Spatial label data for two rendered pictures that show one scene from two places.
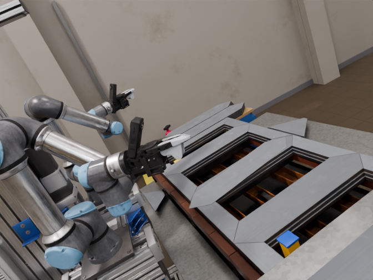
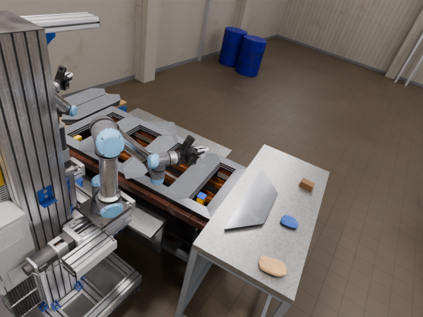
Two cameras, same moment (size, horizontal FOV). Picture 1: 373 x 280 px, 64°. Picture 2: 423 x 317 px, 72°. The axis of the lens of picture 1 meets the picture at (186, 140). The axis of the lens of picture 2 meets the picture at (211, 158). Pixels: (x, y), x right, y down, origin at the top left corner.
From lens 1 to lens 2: 132 cm
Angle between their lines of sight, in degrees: 50
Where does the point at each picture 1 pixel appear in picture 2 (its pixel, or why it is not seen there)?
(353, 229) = (242, 190)
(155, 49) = not seen: outside the picture
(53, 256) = (111, 210)
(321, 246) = (233, 197)
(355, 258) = (248, 200)
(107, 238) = not seen: hidden behind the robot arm
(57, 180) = (65, 155)
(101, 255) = not seen: hidden behind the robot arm
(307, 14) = (146, 24)
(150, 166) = (191, 161)
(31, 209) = (112, 180)
